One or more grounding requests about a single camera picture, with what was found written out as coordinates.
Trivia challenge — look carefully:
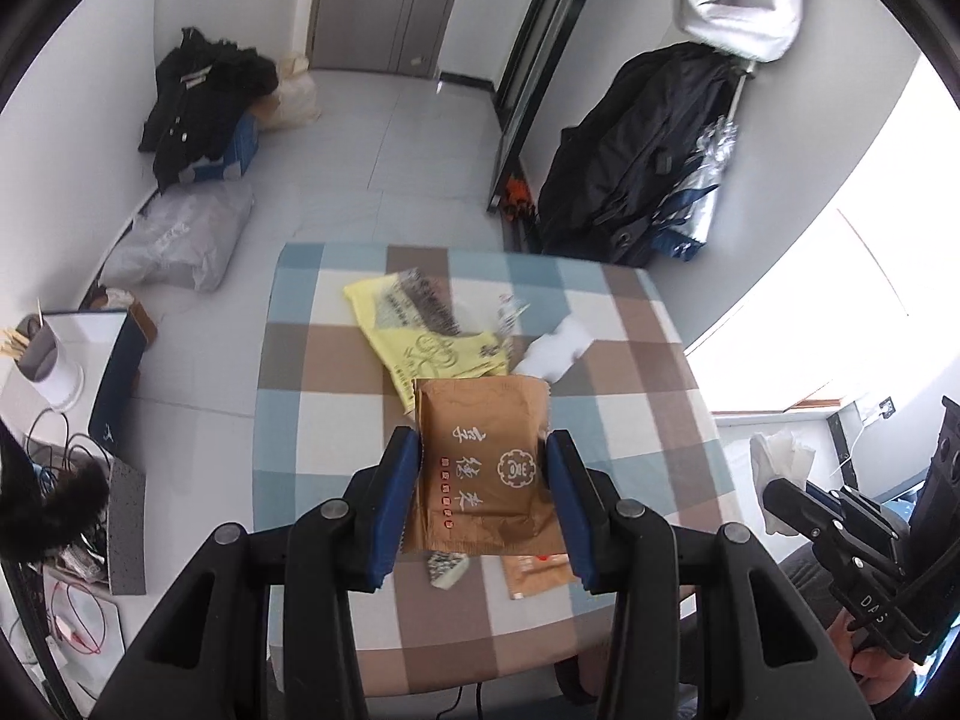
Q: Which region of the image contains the orange snack packet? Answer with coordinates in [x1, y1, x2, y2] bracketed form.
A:
[501, 554, 576, 600]

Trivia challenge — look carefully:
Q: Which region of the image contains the white tissue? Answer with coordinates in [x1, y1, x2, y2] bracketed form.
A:
[748, 431, 815, 536]
[512, 316, 594, 383]

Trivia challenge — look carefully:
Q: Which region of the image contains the white navy box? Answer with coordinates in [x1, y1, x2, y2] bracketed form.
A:
[2, 310, 146, 455]

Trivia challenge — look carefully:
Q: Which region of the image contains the red cable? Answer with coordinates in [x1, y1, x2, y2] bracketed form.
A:
[47, 578, 111, 653]

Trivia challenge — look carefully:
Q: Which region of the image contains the brown paper snack packet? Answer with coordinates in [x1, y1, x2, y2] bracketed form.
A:
[402, 376, 566, 556]

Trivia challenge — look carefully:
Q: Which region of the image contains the silver blue folded umbrella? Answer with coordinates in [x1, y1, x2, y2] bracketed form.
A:
[651, 117, 737, 262]

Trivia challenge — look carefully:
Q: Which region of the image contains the clear plastic bag on floor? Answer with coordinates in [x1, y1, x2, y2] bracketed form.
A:
[99, 181, 256, 293]

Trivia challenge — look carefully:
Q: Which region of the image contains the blue cardboard box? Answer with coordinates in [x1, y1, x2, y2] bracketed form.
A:
[179, 112, 259, 184]

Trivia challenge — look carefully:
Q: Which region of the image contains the grey door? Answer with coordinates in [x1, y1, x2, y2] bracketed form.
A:
[308, 0, 455, 78]

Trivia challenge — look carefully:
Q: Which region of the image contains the orange black tool on floor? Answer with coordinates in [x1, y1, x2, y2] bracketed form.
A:
[487, 174, 535, 224]

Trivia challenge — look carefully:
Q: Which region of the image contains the clear crumpled wrapper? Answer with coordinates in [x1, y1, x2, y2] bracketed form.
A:
[496, 294, 529, 338]

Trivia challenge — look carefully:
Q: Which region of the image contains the yellow plastic snack bag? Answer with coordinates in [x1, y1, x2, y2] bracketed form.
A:
[343, 268, 509, 415]

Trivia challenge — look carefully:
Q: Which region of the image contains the black clothes pile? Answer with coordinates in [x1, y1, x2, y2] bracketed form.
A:
[139, 28, 278, 192]

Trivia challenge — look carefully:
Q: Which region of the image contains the black hanging coat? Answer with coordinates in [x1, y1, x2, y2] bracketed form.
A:
[537, 43, 740, 268]

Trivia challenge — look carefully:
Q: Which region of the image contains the grey speckled pad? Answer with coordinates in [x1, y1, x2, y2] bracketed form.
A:
[106, 458, 146, 596]

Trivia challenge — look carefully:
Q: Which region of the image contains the small black white wrapper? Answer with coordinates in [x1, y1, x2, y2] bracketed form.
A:
[427, 553, 470, 590]

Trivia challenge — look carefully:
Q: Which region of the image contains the grey cup with sticks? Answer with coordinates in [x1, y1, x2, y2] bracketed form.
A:
[2, 304, 57, 383]

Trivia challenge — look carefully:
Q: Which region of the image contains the black fur sleeve trim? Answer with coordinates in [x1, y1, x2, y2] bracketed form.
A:
[0, 426, 109, 562]

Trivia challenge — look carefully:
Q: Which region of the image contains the beige bag by door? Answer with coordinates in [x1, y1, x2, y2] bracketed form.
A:
[251, 54, 320, 132]

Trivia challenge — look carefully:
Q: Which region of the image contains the checkered tablecloth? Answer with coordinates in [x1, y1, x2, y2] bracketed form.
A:
[254, 242, 739, 695]

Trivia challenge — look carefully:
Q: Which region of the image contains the right hand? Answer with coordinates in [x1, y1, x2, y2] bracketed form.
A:
[827, 610, 916, 718]

